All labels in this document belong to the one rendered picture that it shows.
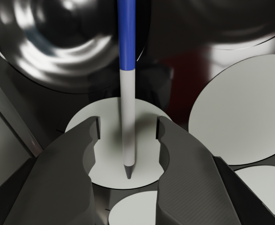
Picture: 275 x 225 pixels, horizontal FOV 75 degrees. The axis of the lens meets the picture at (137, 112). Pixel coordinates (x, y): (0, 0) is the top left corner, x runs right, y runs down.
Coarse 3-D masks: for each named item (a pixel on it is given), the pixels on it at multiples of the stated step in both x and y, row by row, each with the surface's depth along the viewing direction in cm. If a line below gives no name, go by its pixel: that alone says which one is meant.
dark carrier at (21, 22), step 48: (0, 0) 10; (48, 0) 10; (96, 0) 10; (144, 0) 10; (192, 0) 10; (240, 0) 11; (0, 48) 11; (48, 48) 12; (96, 48) 12; (144, 48) 12; (192, 48) 12; (240, 48) 12; (48, 96) 13; (96, 96) 13; (144, 96) 13; (192, 96) 13; (48, 144) 15; (96, 192) 18
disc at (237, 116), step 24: (240, 72) 13; (264, 72) 13; (216, 96) 13; (240, 96) 13; (264, 96) 13; (192, 120) 14; (216, 120) 14; (240, 120) 14; (264, 120) 14; (216, 144) 16; (240, 144) 16; (264, 144) 16
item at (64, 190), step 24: (96, 120) 11; (72, 144) 9; (48, 168) 8; (72, 168) 8; (24, 192) 7; (48, 192) 7; (72, 192) 7; (24, 216) 6; (48, 216) 6; (72, 216) 6
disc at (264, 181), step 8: (248, 168) 17; (256, 168) 17; (264, 168) 17; (272, 168) 17; (240, 176) 17; (248, 176) 17; (256, 176) 17; (264, 176) 17; (272, 176) 18; (248, 184) 18; (256, 184) 18; (264, 184) 18; (272, 184) 18; (256, 192) 19; (264, 192) 19; (272, 192) 19; (264, 200) 19; (272, 200) 19; (272, 208) 20
